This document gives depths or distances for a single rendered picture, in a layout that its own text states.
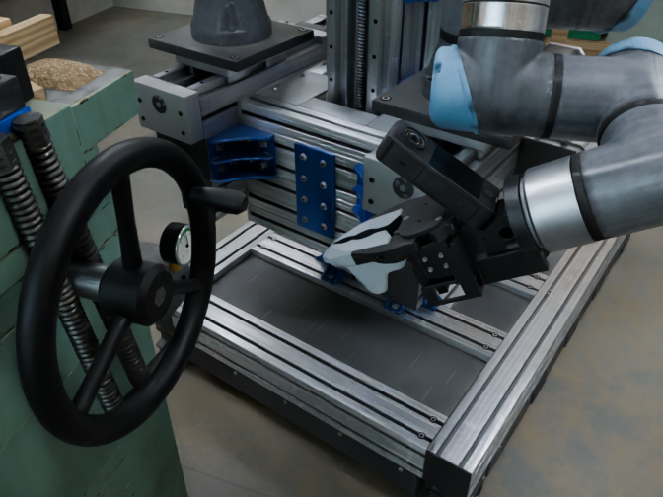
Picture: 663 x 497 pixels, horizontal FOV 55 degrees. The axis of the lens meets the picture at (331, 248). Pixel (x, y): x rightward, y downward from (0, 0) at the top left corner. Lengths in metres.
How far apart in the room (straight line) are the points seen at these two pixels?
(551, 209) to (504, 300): 1.04
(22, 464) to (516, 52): 0.71
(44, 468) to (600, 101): 0.76
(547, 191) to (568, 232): 0.04
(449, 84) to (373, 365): 0.88
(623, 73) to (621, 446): 1.14
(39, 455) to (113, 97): 0.45
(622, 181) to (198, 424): 1.21
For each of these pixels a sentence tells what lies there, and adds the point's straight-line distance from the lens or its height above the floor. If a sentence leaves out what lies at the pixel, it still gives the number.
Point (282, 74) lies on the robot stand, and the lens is 1.31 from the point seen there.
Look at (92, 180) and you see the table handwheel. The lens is 0.53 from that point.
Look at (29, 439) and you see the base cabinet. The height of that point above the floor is 0.57.
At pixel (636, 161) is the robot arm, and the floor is 0.97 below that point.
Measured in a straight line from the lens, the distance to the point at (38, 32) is 0.99.
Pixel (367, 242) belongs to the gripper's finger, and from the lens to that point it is 0.60.
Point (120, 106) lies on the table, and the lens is 0.87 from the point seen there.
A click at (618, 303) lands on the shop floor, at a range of 2.00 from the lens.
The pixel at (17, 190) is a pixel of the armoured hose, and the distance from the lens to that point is 0.58.
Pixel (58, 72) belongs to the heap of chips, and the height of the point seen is 0.91.
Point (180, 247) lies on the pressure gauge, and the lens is 0.92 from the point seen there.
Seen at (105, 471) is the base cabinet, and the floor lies 0.38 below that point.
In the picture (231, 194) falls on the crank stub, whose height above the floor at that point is 0.87.
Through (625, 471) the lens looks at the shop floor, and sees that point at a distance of 1.58.
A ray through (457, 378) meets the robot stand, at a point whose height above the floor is 0.21.
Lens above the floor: 1.19
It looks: 36 degrees down
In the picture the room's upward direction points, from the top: straight up
